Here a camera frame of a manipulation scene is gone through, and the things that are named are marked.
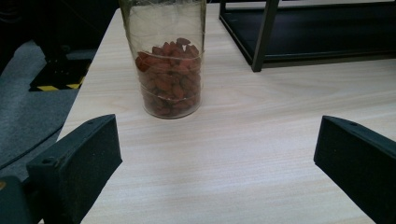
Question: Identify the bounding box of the black stand with striped base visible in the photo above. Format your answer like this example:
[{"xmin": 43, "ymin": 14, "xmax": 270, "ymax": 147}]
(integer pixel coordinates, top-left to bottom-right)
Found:
[{"xmin": 28, "ymin": 40, "xmax": 97, "ymax": 92}]

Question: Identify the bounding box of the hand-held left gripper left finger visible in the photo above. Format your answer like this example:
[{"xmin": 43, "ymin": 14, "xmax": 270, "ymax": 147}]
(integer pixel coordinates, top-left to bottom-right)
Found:
[{"xmin": 26, "ymin": 114, "xmax": 123, "ymax": 224}]

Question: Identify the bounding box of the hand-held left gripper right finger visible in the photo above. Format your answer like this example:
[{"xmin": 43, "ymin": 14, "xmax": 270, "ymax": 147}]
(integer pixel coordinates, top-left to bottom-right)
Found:
[{"xmin": 313, "ymin": 115, "xmax": 396, "ymax": 224}]

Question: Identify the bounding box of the black metal shelf rack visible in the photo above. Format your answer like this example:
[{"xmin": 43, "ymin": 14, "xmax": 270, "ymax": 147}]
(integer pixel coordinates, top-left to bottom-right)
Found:
[{"xmin": 219, "ymin": 0, "xmax": 396, "ymax": 73}]

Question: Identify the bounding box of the glass jar of red berries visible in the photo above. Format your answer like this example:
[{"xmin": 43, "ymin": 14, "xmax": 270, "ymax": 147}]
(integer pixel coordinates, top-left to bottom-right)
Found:
[{"xmin": 119, "ymin": 0, "xmax": 207, "ymax": 119}]

